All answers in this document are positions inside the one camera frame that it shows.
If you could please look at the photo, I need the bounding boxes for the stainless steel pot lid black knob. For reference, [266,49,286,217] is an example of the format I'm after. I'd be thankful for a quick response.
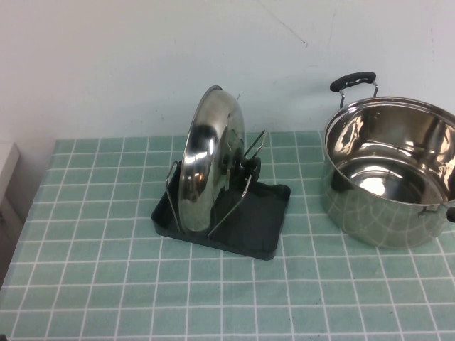
[178,84,263,234]

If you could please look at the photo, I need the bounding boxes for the green white checked tablecloth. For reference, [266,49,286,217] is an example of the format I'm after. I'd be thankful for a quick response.
[0,129,455,341]

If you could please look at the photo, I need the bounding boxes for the white cabinet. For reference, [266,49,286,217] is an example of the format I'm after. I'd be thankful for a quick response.
[0,141,29,228]

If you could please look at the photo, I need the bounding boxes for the black tray wire lid rack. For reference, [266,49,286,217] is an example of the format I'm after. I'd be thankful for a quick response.
[151,129,291,262]

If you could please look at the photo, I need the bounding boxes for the stainless steel pot black handles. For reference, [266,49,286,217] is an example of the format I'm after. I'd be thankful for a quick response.
[321,70,455,249]

